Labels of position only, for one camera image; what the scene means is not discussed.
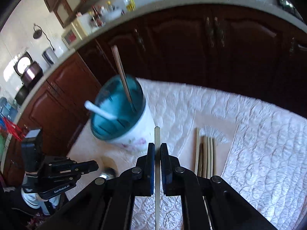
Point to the grey kitchen countertop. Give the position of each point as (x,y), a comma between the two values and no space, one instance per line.
(168,1)

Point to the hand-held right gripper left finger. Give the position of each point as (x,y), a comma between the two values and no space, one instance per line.
(151,172)

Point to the brown rice cooker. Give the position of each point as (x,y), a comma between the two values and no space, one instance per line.
(28,69)

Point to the dark sauce bottle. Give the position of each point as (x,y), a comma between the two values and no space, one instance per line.
(95,18)

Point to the black pot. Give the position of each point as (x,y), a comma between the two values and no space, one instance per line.
(21,95)

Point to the blue water jug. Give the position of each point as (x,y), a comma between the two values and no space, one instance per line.
(7,107)

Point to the white floral cup teal inside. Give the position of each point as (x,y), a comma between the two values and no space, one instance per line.
(134,134)

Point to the metal spoon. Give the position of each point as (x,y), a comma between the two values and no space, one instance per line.
(108,172)

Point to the yellow cooking oil bottle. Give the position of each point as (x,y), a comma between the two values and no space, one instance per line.
(129,2)

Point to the brown wooden base cabinets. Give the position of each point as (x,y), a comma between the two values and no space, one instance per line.
(179,52)

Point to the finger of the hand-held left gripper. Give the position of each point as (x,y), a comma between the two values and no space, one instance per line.
(88,167)

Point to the white plastic spoon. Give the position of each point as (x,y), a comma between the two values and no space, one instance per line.
(98,110)

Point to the white bowl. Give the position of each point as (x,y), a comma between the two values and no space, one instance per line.
(112,16)

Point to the brown wooden wall cabinet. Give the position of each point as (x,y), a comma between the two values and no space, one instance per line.
(64,2)

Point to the black hanging ladle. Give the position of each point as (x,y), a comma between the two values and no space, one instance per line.
(38,32)

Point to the white quilted tablecloth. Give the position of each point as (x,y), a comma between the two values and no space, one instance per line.
(251,136)

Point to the cream countertop appliance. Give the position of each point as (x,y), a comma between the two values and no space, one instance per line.
(74,31)

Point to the pale wooden chopstick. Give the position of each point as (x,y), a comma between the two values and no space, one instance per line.
(197,148)
(157,136)

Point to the brown wooden chopstick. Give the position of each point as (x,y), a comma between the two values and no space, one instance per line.
(201,158)
(205,155)

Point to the clear condiment bottle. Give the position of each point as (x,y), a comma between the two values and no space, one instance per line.
(109,6)

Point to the grey thermos pot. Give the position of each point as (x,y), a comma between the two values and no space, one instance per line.
(49,57)

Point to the person's left hand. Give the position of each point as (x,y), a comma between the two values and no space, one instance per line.
(31,196)

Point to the red plastic rack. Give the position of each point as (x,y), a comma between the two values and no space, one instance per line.
(10,127)

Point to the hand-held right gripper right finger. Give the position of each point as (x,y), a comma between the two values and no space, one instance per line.
(164,172)

